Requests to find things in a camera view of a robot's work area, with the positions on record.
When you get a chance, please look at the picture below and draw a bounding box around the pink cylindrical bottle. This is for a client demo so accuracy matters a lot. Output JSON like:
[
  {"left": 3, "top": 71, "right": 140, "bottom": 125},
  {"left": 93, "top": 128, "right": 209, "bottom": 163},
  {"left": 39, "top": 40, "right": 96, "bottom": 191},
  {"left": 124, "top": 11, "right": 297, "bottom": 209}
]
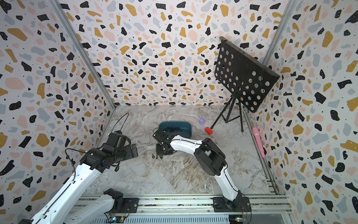
[{"left": 252, "top": 127, "right": 265, "bottom": 158}]

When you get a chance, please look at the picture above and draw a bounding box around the purple rabbit figurine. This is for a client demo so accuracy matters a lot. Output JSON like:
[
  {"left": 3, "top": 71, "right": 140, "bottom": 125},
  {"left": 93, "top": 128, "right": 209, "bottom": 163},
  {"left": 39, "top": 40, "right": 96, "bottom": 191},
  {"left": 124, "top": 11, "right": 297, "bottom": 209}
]
[{"left": 199, "top": 116, "right": 205, "bottom": 125}]

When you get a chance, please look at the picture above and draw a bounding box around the aluminium corner profile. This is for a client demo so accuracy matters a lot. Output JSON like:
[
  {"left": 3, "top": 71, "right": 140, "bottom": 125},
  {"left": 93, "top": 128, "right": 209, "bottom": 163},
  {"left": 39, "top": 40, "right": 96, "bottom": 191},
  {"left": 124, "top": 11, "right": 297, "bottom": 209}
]
[
  {"left": 263, "top": 0, "right": 297, "bottom": 67},
  {"left": 48, "top": 0, "right": 116, "bottom": 109}
]

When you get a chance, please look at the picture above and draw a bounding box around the red block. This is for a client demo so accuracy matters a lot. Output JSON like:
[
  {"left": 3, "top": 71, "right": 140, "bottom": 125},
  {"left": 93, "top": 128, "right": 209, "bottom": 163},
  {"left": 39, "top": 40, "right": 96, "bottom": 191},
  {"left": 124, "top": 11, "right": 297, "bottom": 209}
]
[{"left": 205, "top": 127, "right": 213, "bottom": 135}]

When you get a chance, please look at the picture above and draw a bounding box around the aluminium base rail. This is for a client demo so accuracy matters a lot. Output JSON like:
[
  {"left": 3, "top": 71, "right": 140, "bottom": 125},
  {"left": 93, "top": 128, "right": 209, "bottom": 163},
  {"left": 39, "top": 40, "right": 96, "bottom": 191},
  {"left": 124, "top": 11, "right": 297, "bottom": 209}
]
[{"left": 54, "top": 193, "right": 294, "bottom": 224}]

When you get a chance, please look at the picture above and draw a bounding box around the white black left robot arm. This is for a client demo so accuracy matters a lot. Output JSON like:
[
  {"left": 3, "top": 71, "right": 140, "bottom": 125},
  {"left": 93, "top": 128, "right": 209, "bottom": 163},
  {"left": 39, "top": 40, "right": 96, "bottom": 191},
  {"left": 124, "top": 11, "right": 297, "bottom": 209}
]
[{"left": 20, "top": 131, "right": 138, "bottom": 224}]

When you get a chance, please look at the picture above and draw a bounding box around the pile of black wing nuts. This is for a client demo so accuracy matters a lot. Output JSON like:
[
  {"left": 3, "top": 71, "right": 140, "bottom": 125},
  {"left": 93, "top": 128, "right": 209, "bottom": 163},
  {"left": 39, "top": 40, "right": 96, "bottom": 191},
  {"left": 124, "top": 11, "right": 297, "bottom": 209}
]
[{"left": 164, "top": 127, "right": 187, "bottom": 133}]

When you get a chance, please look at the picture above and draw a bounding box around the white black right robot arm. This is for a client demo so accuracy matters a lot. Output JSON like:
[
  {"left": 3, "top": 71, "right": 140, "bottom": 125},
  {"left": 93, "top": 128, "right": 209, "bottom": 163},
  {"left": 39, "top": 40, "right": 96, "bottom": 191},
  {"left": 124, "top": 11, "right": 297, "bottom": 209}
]
[{"left": 153, "top": 129, "right": 252, "bottom": 212}]

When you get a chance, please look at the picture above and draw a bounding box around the aluminium corner profile left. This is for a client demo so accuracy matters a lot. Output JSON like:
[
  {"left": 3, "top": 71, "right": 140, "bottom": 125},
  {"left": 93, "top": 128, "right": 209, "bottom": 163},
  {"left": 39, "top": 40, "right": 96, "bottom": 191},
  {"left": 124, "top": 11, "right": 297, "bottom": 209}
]
[{"left": 48, "top": 0, "right": 116, "bottom": 109}]

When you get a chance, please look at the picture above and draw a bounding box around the aluminium corner profile right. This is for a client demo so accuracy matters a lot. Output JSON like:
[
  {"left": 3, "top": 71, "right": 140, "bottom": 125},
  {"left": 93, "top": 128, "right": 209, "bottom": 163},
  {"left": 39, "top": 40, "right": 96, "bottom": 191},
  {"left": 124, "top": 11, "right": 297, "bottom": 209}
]
[{"left": 263, "top": 0, "right": 297, "bottom": 67}]

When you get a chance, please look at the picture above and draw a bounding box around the black music stand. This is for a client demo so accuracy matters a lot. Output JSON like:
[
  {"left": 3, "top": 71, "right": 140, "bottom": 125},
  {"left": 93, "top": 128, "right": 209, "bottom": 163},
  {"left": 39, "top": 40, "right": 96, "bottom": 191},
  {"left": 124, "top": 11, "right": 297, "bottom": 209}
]
[{"left": 210, "top": 36, "right": 280, "bottom": 132}]

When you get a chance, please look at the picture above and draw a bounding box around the teal plastic storage box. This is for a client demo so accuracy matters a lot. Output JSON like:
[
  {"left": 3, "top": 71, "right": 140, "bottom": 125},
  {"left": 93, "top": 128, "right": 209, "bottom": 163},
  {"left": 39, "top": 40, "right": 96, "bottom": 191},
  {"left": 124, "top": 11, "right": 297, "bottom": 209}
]
[{"left": 158, "top": 121, "right": 192, "bottom": 139}]

